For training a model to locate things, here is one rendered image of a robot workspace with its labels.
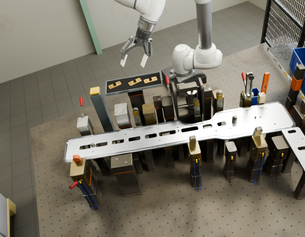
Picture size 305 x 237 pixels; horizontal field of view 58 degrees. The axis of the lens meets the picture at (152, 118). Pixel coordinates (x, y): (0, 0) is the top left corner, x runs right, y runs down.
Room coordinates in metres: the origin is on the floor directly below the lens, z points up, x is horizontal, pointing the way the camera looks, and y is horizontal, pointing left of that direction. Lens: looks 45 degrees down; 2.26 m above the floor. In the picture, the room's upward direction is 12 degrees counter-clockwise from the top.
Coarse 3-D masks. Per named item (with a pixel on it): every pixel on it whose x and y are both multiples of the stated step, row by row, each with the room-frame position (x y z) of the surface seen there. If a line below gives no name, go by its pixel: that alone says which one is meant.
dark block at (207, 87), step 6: (204, 84) 1.33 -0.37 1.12; (204, 90) 1.27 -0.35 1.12; (210, 90) 1.26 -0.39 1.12; (204, 96) 1.27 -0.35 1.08; (210, 96) 1.26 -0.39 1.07; (204, 102) 1.28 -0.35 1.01; (210, 102) 1.27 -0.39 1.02; (204, 108) 1.28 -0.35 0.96; (210, 108) 1.27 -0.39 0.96; (204, 114) 1.29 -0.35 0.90; (210, 114) 1.27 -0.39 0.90; (204, 120) 1.29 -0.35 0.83
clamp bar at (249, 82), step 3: (249, 72) 1.24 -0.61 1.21; (252, 72) 1.24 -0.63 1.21; (246, 75) 1.24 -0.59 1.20; (249, 75) 1.22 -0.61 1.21; (252, 75) 1.22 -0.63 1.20; (246, 78) 1.23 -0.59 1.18; (249, 78) 1.20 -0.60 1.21; (252, 78) 1.20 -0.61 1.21; (246, 81) 1.23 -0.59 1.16; (249, 81) 1.23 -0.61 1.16; (252, 81) 1.22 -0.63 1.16; (246, 84) 1.22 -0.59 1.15; (249, 84) 1.22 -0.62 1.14; (252, 84) 1.21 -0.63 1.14; (246, 87) 1.22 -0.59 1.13; (249, 87) 1.22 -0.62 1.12; (246, 90) 1.21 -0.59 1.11; (249, 90) 1.22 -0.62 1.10; (246, 93) 1.21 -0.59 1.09; (249, 93) 1.22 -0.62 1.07; (246, 96) 1.20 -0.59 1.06
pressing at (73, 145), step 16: (224, 112) 1.17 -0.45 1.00; (240, 112) 1.14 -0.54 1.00; (256, 112) 1.11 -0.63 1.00; (272, 112) 1.09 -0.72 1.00; (288, 112) 1.07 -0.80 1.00; (128, 128) 1.20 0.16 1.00; (144, 128) 1.17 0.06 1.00; (160, 128) 1.15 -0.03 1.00; (176, 128) 1.12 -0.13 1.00; (208, 128) 1.07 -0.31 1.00; (224, 128) 1.04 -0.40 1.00; (240, 128) 1.02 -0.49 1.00; (272, 128) 0.97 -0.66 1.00; (80, 144) 1.15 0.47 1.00; (112, 144) 1.10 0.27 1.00; (128, 144) 1.07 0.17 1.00; (144, 144) 1.05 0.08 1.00; (160, 144) 1.02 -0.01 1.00; (176, 144) 1.00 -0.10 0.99; (64, 160) 1.05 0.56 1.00
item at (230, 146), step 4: (228, 144) 0.93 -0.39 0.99; (232, 144) 0.92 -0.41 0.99; (228, 148) 0.90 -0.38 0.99; (232, 148) 0.90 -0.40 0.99; (228, 152) 0.89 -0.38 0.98; (232, 152) 0.88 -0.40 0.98; (228, 156) 0.88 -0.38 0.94; (232, 156) 0.88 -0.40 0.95; (228, 160) 0.88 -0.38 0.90; (232, 160) 0.88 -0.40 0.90; (228, 164) 0.89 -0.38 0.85; (232, 164) 0.89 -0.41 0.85; (224, 168) 0.93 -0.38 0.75; (228, 168) 0.89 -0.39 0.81; (232, 168) 0.89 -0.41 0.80; (224, 172) 0.93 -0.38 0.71; (228, 172) 0.88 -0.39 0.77; (232, 172) 0.88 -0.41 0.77; (228, 176) 0.88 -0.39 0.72; (232, 176) 0.88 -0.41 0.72
